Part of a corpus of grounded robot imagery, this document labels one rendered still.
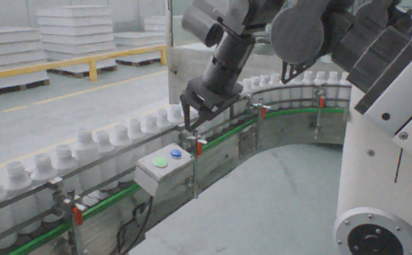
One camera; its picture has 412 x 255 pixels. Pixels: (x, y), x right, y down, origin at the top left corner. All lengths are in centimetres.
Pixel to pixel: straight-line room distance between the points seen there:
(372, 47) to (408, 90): 7
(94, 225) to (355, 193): 63
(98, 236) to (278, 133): 101
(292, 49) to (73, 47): 695
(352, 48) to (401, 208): 34
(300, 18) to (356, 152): 29
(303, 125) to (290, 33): 131
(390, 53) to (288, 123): 129
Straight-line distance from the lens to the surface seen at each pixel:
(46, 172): 88
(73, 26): 728
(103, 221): 100
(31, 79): 690
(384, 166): 68
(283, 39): 50
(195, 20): 60
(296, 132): 178
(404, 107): 48
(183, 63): 447
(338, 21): 49
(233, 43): 57
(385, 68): 48
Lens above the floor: 150
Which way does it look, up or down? 20 degrees down
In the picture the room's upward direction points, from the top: straight up
